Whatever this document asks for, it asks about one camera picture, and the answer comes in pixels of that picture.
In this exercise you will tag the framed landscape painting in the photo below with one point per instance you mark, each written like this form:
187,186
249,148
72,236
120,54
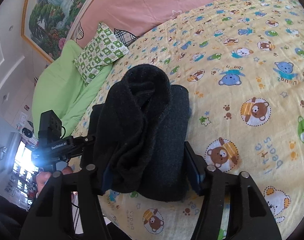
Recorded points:
47,24

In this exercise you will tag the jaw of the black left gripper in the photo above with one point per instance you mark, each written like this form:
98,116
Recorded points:
83,146

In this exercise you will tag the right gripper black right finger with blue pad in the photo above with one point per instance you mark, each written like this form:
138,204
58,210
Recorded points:
249,216

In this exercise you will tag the black pants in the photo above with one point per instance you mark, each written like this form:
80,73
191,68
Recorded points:
140,132

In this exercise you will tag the person's left hand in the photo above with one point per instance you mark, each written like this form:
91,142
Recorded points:
43,177

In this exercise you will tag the dark sleeved left forearm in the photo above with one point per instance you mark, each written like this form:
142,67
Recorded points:
12,218

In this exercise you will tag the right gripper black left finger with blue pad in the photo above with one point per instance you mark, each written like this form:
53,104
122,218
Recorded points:
51,216

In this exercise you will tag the yellow bear print blanket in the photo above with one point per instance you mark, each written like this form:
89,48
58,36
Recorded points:
242,62

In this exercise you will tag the pink quilt with plaid hearts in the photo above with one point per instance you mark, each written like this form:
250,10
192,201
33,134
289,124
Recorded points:
130,18

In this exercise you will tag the green duvet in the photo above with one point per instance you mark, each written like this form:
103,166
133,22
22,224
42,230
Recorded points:
61,88

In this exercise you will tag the green white patterned pillow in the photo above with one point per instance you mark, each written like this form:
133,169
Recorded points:
102,50

